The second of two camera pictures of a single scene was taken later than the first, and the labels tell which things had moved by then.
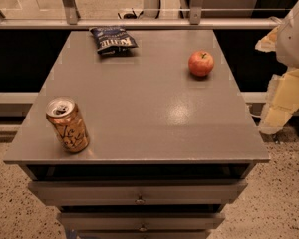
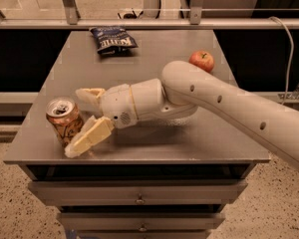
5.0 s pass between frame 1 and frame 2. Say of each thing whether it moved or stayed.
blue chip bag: stayed
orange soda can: stayed
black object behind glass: stayed
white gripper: moved
